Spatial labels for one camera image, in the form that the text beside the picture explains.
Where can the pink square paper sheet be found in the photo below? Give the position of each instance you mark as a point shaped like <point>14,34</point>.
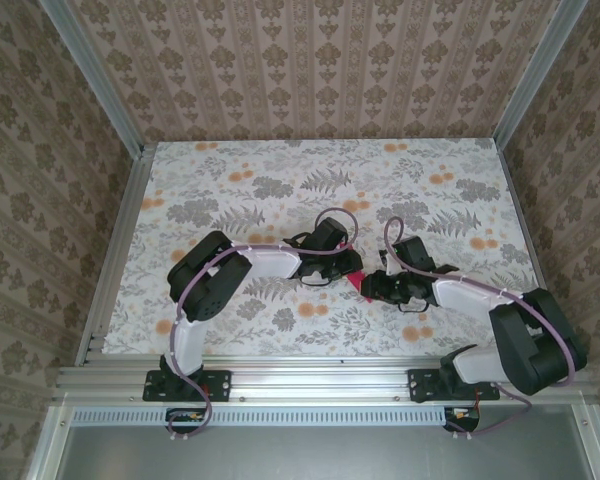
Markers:
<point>356,281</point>

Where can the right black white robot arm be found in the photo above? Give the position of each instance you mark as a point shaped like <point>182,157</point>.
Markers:
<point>540,350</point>

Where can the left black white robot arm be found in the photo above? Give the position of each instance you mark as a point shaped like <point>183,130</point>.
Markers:
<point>205,295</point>

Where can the grey metal sheet panel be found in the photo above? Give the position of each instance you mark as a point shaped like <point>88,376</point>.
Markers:
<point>330,455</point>

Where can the floral table cover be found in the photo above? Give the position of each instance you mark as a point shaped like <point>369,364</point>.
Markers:
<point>330,165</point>

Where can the black connector board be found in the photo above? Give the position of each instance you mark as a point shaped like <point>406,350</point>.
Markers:
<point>462,425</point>
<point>180,426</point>

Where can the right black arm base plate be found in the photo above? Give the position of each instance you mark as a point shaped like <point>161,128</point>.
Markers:
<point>420,385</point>

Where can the aluminium frame cross rail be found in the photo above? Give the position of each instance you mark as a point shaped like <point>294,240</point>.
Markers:
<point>320,382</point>

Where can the right aluminium side rail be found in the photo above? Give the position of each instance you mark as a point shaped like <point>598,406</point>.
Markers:
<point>531,245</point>

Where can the aluminium side rail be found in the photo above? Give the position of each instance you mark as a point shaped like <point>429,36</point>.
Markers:
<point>120,240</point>
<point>531,245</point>

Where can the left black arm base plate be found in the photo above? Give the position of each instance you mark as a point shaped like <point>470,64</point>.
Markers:
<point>220,385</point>

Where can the left aluminium side rail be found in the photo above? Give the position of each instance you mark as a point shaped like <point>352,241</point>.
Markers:
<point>120,240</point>

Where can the right aluminium frame post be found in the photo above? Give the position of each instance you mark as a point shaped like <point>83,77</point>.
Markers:
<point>535,75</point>

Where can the aluminium frame post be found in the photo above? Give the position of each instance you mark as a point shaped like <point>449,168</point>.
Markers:
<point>95,80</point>
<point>535,75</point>

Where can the left aluminium frame post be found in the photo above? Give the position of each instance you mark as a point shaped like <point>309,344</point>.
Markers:
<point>95,80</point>

